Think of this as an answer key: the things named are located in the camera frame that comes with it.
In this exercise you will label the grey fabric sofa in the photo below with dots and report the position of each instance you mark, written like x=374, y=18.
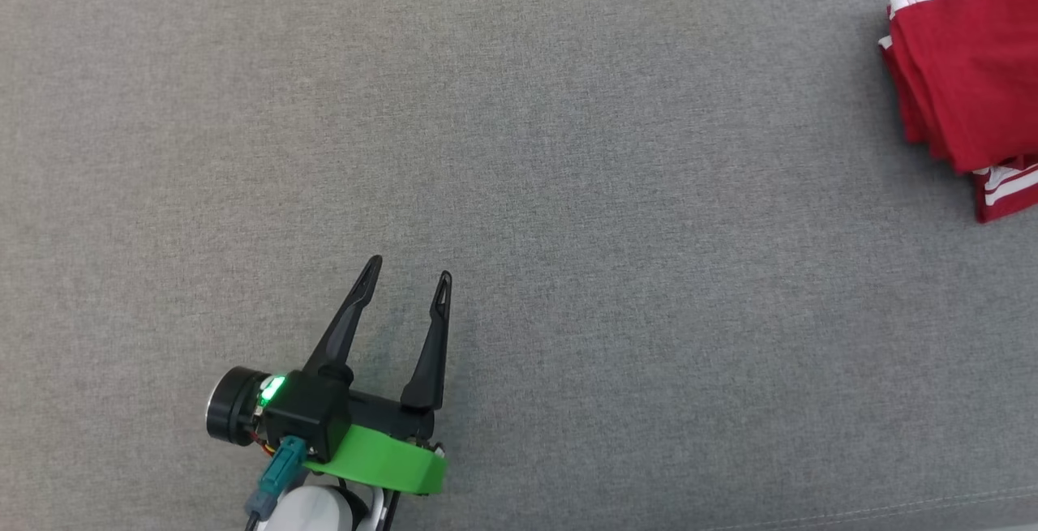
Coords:
x=568, y=150

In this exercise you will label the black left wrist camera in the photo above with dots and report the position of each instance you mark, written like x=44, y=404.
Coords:
x=312, y=421

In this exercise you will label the red garment with white stripes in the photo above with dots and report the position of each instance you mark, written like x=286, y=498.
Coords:
x=973, y=69

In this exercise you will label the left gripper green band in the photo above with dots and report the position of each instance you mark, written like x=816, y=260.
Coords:
x=389, y=462

